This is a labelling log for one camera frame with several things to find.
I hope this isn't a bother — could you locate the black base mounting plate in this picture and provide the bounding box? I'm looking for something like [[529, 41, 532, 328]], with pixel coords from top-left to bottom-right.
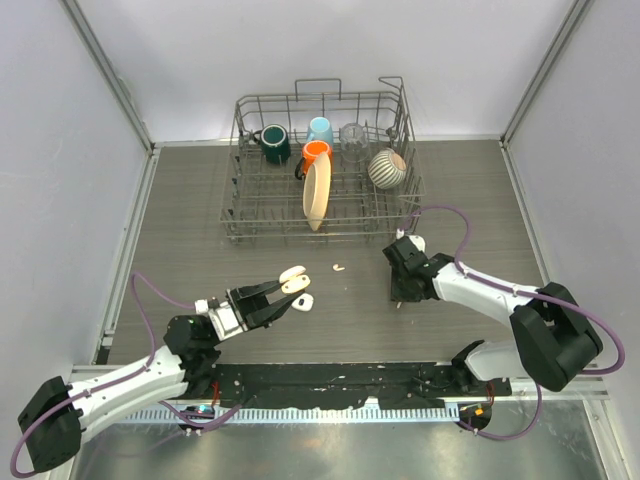
[[196, 362, 512, 410]]

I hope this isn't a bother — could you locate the orange mug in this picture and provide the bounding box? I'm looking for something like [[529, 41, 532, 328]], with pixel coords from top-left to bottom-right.
[[294, 140, 333, 180]]

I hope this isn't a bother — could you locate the dark green mug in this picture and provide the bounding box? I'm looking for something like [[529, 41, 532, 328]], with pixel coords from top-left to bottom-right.
[[251, 124, 291, 165]]

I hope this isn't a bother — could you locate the white slotted cable duct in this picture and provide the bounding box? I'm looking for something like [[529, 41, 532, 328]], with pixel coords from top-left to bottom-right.
[[114, 403, 460, 424]]

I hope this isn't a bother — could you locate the grey wire dish rack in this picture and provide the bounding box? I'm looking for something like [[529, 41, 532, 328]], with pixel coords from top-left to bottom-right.
[[220, 76, 423, 243]]

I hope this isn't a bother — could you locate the beige earbud charging case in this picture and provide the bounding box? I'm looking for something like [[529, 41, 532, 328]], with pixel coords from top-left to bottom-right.
[[279, 265, 311, 295]]

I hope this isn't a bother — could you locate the light blue mug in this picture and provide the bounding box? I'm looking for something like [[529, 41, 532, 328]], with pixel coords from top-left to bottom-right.
[[306, 116, 333, 148]]

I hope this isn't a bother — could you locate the striped ceramic bowl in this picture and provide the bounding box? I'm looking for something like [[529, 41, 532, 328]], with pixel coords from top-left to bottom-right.
[[367, 148, 407, 190]]

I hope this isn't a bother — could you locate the white earbud charging case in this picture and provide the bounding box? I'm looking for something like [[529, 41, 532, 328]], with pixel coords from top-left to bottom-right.
[[292, 293, 314, 312]]

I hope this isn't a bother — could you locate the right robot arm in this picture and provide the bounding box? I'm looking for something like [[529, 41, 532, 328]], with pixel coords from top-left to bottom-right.
[[383, 235, 603, 395]]

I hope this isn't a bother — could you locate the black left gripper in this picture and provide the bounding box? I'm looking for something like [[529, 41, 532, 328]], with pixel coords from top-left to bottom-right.
[[227, 276, 302, 331]]

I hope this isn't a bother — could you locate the beige plate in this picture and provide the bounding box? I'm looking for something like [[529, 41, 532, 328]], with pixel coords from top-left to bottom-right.
[[303, 154, 332, 231]]

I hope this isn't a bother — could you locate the clear glass cup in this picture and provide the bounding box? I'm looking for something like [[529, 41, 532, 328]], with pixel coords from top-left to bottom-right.
[[339, 122, 369, 163]]

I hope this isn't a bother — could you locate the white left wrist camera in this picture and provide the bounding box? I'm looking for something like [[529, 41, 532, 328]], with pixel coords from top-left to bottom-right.
[[194, 298, 248, 341]]

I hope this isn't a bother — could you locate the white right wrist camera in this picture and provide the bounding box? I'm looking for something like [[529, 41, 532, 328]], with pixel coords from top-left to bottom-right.
[[395, 229, 426, 253]]

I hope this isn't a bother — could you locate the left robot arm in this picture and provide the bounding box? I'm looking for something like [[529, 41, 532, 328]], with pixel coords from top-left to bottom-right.
[[10, 278, 309, 479]]

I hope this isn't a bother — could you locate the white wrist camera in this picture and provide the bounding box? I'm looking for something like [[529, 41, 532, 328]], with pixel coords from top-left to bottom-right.
[[395, 229, 426, 253], [194, 298, 248, 341]]

